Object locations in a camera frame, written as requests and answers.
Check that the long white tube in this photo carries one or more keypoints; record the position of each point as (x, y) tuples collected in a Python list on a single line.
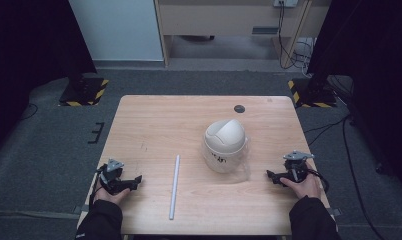
[(174, 186)]

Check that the person's right hand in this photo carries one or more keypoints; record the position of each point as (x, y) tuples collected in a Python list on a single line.
[(305, 189)]

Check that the person's left hand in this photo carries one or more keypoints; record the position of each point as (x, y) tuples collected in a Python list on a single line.
[(109, 197)]

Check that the black floor bracket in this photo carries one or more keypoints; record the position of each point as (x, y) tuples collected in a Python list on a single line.
[(96, 132)]

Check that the grey wall socket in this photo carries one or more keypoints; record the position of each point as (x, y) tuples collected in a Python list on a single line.
[(285, 2)]

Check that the dark round table grommet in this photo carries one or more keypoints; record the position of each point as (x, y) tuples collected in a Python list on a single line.
[(239, 108)]

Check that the grey table bracket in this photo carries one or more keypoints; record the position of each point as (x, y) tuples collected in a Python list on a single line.
[(335, 211)]

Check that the light wooden desk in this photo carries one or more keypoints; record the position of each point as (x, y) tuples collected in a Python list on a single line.
[(215, 16)]

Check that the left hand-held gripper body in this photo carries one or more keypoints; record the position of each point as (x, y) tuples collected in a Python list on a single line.
[(111, 169)]

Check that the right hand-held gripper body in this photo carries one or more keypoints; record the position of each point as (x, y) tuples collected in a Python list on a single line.
[(295, 165)]

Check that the black curtain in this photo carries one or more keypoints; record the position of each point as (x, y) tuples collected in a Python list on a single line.
[(372, 50), (29, 50)]

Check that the black stand base striped tape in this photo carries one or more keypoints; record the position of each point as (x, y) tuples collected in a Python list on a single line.
[(311, 94), (84, 92)]

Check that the grey vent plate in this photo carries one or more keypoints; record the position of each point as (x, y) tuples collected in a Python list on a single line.
[(265, 30)]

